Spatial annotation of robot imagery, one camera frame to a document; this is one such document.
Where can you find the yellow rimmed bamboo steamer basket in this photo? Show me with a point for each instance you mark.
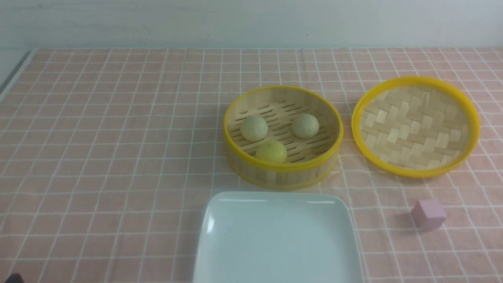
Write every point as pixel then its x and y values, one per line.
pixel 308 160

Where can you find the yellow rimmed bamboo steamer lid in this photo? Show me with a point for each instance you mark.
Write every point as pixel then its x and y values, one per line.
pixel 415 126

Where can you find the white steamed bun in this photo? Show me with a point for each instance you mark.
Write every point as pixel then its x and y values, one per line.
pixel 254 128

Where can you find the white square plate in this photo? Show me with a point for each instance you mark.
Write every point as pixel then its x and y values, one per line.
pixel 277 237

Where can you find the yellow steamed bun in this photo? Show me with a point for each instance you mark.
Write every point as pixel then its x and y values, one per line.
pixel 271 151

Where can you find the pink checked tablecloth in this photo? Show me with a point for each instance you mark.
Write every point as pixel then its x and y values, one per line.
pixel 109 157

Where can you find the greyish steamed bun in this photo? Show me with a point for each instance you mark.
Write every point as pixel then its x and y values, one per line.
pixel 305 126

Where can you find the pink cube block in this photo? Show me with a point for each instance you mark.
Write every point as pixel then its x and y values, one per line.
pixel 428 214

